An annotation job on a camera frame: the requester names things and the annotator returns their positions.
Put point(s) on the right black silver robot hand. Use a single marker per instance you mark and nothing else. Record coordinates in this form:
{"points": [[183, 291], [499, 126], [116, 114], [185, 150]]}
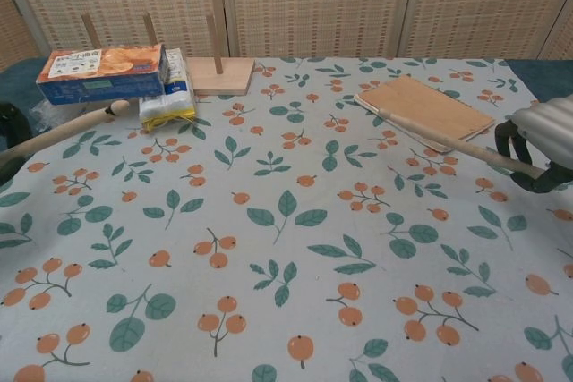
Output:
{"points": [[546, 131]]}

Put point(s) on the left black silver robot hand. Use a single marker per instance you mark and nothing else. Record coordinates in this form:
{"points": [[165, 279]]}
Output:
{"points": [[18, 124]]}

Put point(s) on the clear plastic bag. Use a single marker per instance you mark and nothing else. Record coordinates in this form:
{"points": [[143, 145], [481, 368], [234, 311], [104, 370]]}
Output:
{"points": [[45, 111]]}

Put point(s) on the orange blue snack box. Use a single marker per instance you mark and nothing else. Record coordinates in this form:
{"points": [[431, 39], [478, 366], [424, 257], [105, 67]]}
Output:
{"points": [[98, 82]]}

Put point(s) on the kraft spiral notebook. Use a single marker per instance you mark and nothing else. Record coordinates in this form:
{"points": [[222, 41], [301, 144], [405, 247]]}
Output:
{"points": [[425, 104]]}

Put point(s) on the white yellow blue packet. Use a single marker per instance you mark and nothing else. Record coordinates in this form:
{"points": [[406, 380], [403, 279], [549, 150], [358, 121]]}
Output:
{"points": [[168, 107]]}

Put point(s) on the wooden three-peg board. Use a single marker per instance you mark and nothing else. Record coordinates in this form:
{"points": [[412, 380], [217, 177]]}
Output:
{"points": [[224, 82]]}

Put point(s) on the floral berry leaf tablecloth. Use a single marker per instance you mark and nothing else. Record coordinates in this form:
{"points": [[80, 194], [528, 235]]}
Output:
{"points": [[286, 265]]}

